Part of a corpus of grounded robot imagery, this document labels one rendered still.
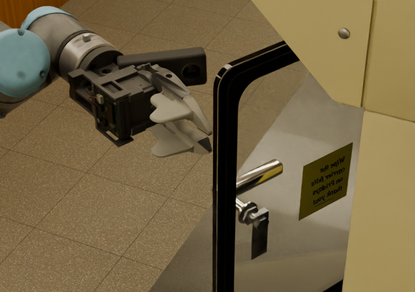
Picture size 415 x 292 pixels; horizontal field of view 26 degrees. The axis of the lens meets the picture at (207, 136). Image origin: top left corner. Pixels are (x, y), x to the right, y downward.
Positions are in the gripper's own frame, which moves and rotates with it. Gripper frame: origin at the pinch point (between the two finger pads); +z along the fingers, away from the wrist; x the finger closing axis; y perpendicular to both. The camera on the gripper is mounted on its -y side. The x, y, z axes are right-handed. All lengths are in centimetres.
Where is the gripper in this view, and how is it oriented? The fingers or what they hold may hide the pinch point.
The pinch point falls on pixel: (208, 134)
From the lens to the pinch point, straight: 105.5
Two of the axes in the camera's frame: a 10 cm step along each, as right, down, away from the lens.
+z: 6.2, 4.5, -6.4
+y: -7.8, 3.6, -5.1
